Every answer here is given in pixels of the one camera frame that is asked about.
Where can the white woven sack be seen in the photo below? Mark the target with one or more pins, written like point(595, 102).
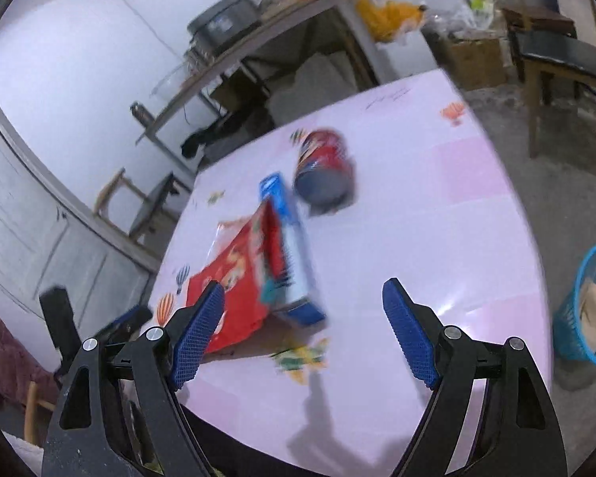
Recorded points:
point(318, 84)

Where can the cardboard box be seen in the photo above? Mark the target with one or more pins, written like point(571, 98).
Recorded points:
point(477, 62)

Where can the black cloth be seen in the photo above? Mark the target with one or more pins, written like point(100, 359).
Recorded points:
point(228, 129)

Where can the pile of clear plastic bags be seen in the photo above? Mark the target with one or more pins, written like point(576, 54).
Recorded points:
point(462, 12)

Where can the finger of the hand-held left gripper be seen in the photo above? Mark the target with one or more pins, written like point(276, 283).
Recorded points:
point(129, 320)

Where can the dark red cloth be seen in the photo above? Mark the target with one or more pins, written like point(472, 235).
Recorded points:
point(10, 357)

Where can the metal thermos bottle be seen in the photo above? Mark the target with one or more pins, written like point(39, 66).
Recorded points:
point(140, 114)

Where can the wooden chair with black seat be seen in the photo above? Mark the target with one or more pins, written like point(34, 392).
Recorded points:
point(566, 54)

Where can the metal jars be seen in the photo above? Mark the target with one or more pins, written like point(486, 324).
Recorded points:
point(193, 55)

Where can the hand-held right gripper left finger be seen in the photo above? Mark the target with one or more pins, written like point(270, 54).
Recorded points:
point(198, 338)

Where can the dark wooden stool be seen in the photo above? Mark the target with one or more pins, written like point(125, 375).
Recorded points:
point(541, 22)

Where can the wooden chair with dark seat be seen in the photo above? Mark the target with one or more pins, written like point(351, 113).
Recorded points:
point(149, 208)

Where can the blue and white box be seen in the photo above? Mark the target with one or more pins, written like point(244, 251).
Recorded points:
point(288, 278)

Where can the red snack bag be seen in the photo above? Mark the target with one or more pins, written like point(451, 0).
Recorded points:
point(228, 283)

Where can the red cylindrical can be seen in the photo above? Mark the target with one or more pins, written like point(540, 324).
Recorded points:
point(323, 169)

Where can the blue plastic wastebasket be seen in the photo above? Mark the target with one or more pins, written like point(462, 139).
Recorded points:
point(568, 323)

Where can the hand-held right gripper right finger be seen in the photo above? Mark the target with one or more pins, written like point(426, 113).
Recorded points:
point(410, 333)

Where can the white panelled door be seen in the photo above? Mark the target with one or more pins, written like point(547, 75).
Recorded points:
point(39, 218)

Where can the light wooden chair frame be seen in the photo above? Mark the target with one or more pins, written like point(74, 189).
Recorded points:
point(35, 412)

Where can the grey rice cooker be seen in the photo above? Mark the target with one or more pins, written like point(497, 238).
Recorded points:
point(223, 22)

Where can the clear plastic bowl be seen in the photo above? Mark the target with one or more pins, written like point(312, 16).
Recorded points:
point(171, 79)

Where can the yellow plastic bag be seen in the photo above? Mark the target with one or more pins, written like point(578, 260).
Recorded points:
point(387, 17)

